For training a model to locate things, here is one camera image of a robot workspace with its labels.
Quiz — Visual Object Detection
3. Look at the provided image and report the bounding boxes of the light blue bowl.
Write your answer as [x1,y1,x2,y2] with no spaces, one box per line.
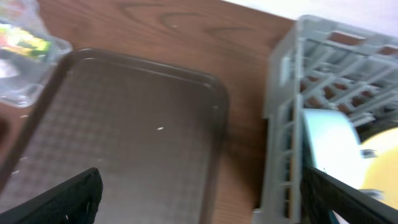
[303,109,366,189]

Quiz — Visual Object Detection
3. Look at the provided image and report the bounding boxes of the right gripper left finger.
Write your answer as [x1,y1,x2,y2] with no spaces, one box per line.
[1,167,103,224]

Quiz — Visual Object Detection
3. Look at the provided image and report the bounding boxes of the grey plastic dishwasher rack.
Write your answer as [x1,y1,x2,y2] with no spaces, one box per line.
[252,15,397,223]

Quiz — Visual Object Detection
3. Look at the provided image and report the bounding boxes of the yellow round plate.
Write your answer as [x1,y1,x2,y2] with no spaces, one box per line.
[361,128,397,209]

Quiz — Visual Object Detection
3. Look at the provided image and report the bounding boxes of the brown serving tray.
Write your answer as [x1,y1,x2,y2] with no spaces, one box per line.
[1,49,229,223]

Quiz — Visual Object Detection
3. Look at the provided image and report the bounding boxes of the clear plastic waste bin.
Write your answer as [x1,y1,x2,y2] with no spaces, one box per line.
[1,0,73,108]

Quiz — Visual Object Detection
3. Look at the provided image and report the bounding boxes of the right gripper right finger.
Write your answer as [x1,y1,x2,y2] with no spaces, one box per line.
[300,167,397,224]

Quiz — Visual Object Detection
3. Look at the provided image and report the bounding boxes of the green snack wrapper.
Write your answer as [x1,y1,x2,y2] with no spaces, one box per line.
[1,24,52,60]

